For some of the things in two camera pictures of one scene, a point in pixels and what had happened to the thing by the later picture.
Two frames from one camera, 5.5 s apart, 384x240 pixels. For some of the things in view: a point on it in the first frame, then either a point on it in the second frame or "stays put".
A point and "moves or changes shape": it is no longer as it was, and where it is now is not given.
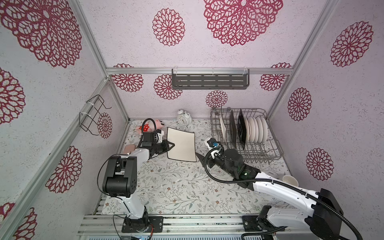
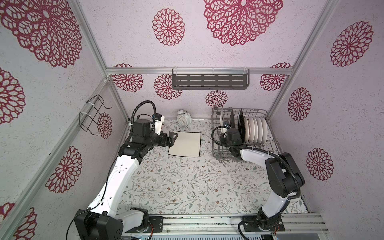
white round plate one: (247, 127) stays put
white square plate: (184, 147) moves or changes shape
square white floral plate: (242, 128) stays put
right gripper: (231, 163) → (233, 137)
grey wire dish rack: (247, 130) stays put
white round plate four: (265, 129) stays put
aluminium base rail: (112, 224) stays put
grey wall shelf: (210, 78) stays put
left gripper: (165, 142) → (170, 142)
